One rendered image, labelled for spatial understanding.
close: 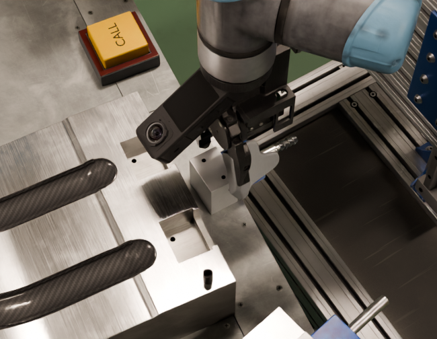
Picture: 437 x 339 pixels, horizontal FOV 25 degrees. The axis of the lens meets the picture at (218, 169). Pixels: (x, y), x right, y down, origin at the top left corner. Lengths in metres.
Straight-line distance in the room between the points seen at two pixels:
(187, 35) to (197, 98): 1.33
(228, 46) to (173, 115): 0.13
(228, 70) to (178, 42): 1.38
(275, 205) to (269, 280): 0.70
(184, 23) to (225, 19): 1.47
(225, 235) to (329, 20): 0.38
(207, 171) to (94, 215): 0.14
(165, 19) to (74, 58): 1.08
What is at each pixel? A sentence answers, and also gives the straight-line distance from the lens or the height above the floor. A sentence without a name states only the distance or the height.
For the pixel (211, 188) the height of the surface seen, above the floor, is 0.85.
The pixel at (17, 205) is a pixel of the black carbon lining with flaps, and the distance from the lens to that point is 1.07.
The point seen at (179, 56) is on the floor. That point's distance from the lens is 2.26.
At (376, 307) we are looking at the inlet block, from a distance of 1.03.
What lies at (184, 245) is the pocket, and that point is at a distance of 1.05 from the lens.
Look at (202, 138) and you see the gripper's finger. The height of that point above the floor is 0.88.
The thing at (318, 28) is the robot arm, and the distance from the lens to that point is 0.83.
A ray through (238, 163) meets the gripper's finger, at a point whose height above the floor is 0.94.
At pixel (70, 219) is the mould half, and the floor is 0.89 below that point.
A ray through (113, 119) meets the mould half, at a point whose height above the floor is 0.89.
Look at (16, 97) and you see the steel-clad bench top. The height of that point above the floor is 0.80.
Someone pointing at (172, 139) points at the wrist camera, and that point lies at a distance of 0.97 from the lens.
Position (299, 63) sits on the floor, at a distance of 2.26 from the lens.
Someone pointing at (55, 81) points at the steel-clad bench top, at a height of 0.80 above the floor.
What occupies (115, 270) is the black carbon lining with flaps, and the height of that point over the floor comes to 0.88.
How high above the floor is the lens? 1.80
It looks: 59 degrees down
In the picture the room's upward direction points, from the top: straight up
